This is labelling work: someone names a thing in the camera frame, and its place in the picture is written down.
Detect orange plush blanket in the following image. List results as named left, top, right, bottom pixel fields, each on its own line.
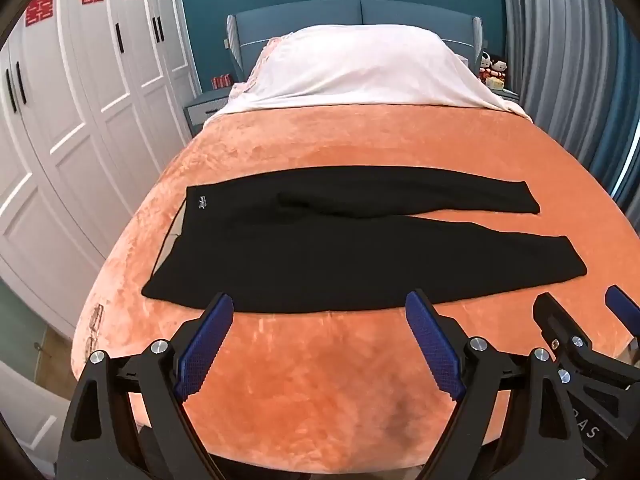
left=70, top=102, right=640, bottom=448

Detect blue padded headboard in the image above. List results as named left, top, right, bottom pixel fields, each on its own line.
left=226, top=0, right=485, bottom=83

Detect white panelled wardrobe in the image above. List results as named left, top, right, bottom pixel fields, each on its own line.
left=0, top=0, right=201, bottom=341

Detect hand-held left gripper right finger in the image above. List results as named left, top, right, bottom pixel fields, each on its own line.
left=405, top=290, right=598, bottom=480

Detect black pants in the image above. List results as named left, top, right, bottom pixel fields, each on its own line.
left=141, top=165, right=541, bottom=315

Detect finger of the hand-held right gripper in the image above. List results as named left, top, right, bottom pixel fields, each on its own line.
left=531, top=293, right=608, bottom=386
left=604, top=285, right=640, bottom=339

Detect grey-blue curtain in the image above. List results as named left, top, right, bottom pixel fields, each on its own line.
left=500, top=0, right=640, bottom=211

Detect white panelled door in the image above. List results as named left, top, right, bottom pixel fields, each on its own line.
left=0, top=360, right=71, bottom=456

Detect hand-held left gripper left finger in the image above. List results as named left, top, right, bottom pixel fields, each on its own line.
left=56, top=291, right=236, bottom=480

